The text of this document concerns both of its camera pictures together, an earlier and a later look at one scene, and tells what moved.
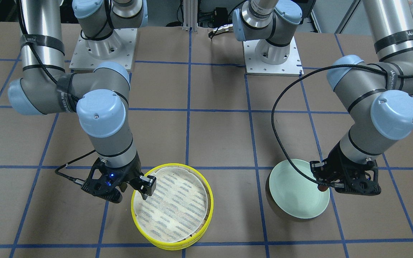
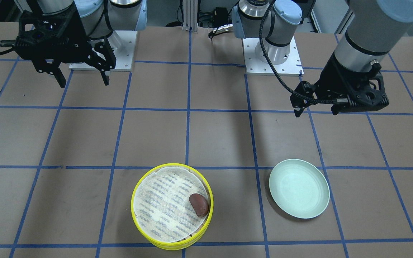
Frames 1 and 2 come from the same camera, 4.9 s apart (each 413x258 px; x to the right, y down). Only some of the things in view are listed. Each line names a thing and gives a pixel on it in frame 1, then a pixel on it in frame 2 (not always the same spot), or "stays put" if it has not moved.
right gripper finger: x=148 y=187 → x=60 y=77
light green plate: x=295 y=195 stays put
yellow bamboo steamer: x=179 y=213 stays put
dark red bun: x=322 y=188 → x=200 y=204
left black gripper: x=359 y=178 → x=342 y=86
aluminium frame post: x=190 y=9 stays put
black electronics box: x=221 y=15 stays put
